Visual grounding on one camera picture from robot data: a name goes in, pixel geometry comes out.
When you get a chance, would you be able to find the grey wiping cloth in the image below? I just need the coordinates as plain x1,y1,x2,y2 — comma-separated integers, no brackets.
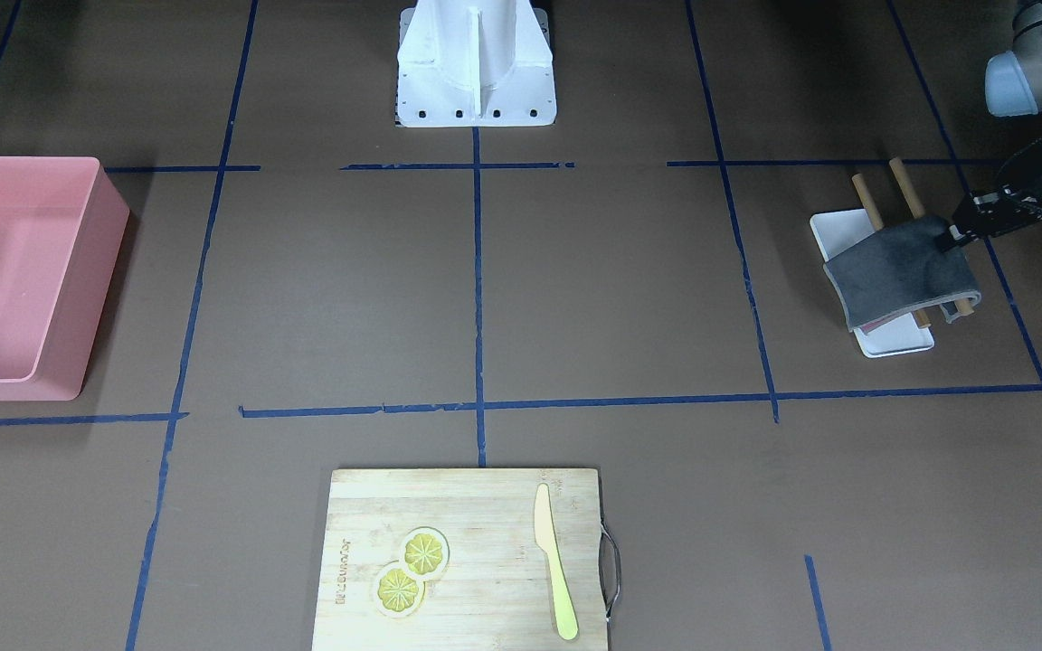
824,215,981,331

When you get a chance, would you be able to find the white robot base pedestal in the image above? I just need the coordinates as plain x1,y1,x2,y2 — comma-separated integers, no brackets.
394,1,559,128

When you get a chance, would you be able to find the white towel rack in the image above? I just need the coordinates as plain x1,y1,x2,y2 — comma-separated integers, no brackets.
810,159,975,358

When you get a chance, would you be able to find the upper lemon slice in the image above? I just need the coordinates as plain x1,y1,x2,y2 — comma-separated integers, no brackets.
402,527,450,581

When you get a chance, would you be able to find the lemon slice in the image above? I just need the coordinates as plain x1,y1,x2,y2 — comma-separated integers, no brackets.
374,565,425,618
402,527,450,581

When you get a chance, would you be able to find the lower lemon slice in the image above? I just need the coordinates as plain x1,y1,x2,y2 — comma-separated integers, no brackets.
374,565,425,618

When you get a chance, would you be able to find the pink plastic bin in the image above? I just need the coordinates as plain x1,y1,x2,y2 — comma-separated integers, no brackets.
0,156,131,402

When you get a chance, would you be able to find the black gripper at rack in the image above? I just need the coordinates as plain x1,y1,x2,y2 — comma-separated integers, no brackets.
935,139,1042,254

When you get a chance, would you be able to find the yellow plastic knife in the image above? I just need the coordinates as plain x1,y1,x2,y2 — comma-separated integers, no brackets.
534,483,580,640

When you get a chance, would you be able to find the wooden cutting board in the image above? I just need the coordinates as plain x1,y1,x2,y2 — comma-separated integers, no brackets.
311,468,612,650

